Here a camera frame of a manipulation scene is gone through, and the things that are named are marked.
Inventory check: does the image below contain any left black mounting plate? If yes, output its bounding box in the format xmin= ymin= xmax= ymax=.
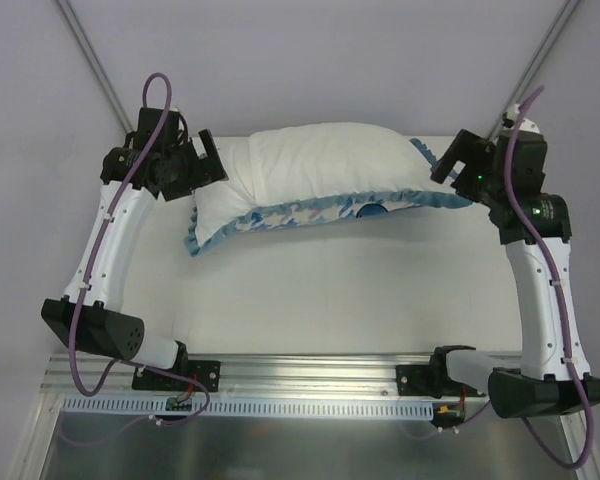
xmin=131 ymin=359 xmax=222 ymax=393

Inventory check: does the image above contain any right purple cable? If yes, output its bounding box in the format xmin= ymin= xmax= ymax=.
xmin=404 ymin=85 xmax=595 ymax=470

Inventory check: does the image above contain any right aluminium frame post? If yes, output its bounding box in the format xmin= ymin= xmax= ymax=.
xmin=488 ymin=0 xmax=583 ymax=139

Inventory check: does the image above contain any blue patterned pillowcase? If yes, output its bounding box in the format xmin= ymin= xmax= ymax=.
xmin=184 ymin=139 xmax=471 ymax=256

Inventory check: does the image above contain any black mounting plate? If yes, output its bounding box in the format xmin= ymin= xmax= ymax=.
xmin=131 ymin=359 xmax=222 ymax=393
xmin=395 ymin=364 xmax=485 ymax=399

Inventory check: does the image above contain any left aluminium frame post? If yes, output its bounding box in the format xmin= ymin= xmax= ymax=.
xmin=52 ymin=0 xmax=133 ymax=134

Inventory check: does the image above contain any white pillow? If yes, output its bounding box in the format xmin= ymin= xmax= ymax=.
xmin=190 ymin=123 xmax=428 ymax=246

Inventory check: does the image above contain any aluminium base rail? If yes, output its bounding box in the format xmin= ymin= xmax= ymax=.
xmin=40 ymin=353 xmax=433 ymax=400

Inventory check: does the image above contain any aluminium frame post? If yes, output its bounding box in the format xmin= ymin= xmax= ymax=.
xmin=52 ymin=0 xmax=133 ymax=134
xmin=488 ymin=0 xmax=583 ymax=139

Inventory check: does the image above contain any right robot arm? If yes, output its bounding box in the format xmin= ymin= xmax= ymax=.
xmin=428 ymin=130 xmax=600 ymax=418

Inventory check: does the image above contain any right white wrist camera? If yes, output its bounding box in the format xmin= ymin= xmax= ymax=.
xmin=501 ymin=103 xmax=541 ymax=134

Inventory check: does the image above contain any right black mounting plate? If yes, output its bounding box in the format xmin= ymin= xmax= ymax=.
xmin=395 ymin=364 xmax=485 ymax=399

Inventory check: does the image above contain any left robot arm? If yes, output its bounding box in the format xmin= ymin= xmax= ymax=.
xmin=41 ymin=107 xmax=227 ymax=390

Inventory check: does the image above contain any white slotted cable duct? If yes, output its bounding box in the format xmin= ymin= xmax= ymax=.
xmin=62 ymin=395 xmax=434 ymax=421

